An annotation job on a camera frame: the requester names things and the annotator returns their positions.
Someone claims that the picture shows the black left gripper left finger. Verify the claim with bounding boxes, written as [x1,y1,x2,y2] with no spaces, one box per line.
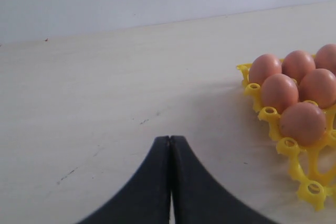
[80,136,171,224]

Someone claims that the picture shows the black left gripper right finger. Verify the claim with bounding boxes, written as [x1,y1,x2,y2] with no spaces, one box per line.
[170,136,273,224]

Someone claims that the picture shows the brown egg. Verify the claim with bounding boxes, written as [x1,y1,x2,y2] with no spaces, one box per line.
[279,102,327,146]

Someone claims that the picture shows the brown egg placed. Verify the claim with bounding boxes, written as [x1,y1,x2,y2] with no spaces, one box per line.
[261,73,299,114]
[314,44,336,74]
[299,69,335,109]
[282,50,316,83]
[248,54,282,85]

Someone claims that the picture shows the yellow plastic egg tray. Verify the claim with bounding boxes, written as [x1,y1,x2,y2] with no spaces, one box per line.
[236,63,335,211]

